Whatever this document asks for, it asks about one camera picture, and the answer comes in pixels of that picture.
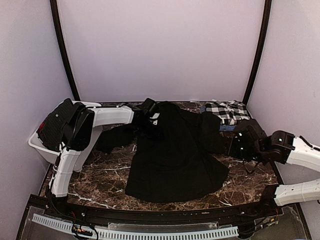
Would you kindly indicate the blue checked folded shirt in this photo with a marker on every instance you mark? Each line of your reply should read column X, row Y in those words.
column 223, row 128

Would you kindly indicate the left black frame post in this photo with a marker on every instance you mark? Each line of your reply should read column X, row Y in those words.
column 63, row 50

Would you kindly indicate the black frame post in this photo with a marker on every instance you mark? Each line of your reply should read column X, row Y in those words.
column 63, row 50
column 259, row 51

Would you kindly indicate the black curved table rail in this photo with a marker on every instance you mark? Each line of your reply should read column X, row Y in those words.
column 239, row 214

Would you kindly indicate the white slotted cable duct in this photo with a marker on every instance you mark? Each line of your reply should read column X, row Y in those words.
column 121, row 231

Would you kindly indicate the black white plaid shirt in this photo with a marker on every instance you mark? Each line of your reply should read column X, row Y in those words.
column 229, row 112

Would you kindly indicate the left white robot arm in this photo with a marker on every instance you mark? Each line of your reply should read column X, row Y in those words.
column 68, row 134

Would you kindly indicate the white plastic bin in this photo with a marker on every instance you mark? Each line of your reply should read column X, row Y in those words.
column 50, row 156

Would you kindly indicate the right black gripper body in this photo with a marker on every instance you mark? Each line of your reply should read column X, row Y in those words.
column 248, row 153

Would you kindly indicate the right black frame post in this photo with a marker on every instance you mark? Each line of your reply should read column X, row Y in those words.
column 259, row 51

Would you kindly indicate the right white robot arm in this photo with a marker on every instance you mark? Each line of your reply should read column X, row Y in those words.
column 286, row 148

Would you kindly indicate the black long sleeve shirt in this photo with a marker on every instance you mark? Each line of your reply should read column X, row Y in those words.
column 175, row 159

